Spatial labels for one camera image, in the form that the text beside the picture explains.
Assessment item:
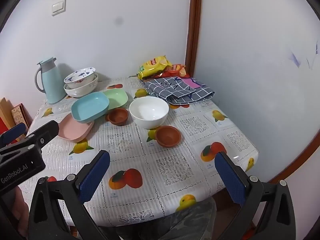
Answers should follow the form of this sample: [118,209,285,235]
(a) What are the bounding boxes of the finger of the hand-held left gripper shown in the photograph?
[25,120,60,149]
[0,123,27,146]

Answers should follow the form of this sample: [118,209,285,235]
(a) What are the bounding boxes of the light blue thermos jug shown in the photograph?
[34,57,67,104]

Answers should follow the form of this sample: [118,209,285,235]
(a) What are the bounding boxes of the red box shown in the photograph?
[0,117,12,135]

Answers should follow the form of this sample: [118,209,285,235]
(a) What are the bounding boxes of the tan wooden board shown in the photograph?
[0,97,15,128]

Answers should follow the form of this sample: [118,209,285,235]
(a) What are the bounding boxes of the large plain white bowl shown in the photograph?
[129,97,169,129]

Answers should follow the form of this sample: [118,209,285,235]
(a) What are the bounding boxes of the red patterned item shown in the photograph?
[242,227,258,240]

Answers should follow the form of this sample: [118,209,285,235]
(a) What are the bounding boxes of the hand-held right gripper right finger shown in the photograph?
[214,151,297,240]

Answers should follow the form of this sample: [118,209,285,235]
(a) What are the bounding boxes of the small brown clay bowl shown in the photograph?
[155,125,181,147]
[107,108,129,126]

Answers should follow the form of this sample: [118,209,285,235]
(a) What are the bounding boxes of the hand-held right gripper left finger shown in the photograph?
[27,150,118,240]

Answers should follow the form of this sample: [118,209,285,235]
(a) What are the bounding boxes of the fruit print tablecloth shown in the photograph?
[19,76,259,228]

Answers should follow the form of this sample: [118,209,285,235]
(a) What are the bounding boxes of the person's camouflage trousers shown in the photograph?
[100,196,218,240]

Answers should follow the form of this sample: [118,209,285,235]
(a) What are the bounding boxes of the patterned cardboard box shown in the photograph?
[11,102,33,140]

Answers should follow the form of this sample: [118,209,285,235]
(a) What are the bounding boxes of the white bowl with grey scrolls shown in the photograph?
[63,73,99,98]

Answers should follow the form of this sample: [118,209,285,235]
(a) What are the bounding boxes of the blue patterned porcelain bowl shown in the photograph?
[63,67,97,89]

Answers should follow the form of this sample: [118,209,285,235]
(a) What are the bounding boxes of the blue plastic plate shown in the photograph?
[71,91,110,124]

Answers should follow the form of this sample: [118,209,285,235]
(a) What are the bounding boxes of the pink plastic plate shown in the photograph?
[57,112,95,142]

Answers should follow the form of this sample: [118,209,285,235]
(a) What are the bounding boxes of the yellow snack bag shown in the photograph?
[137,56,173,80]

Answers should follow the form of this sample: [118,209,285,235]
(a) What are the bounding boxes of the red snack bag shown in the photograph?
[152,64,190,78]

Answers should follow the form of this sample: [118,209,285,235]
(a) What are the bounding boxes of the green plastic plate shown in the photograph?
[102,89,128,111]

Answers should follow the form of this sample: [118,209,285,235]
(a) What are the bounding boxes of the person's left forearm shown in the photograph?
[12,187,30,238]

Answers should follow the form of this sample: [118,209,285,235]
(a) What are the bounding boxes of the grey checked cloth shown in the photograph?
[141,76,215,105]

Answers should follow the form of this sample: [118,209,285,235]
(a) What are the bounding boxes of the brown wooden baseboard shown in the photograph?
[267,127,320,184]

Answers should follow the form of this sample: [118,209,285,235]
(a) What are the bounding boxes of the white light switch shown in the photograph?
[51,0,67,17]

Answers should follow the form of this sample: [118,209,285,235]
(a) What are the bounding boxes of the brown wooden door frame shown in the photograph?
[185,0,202,77]

